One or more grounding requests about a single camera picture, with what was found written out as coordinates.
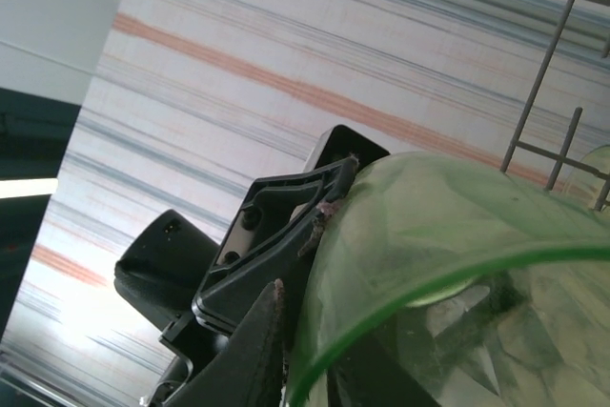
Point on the translucent green plastic cup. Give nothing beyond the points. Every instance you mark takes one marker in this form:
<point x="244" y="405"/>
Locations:
<point x="429" y="216"/>

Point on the dark grey panel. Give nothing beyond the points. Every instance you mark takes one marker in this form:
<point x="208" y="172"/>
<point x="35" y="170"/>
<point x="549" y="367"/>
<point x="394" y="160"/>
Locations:
<point x="33" y="140"/>

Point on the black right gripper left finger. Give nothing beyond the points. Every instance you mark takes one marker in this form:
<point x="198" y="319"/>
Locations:
<point x="248" y="369"/>

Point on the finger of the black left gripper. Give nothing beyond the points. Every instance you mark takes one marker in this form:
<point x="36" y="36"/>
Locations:
<point x="295" y="178"/>
<point x="348" y="145"/>

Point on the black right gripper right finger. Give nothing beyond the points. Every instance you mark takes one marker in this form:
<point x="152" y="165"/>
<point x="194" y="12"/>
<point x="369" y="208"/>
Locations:
<point x="376" y="388"/>

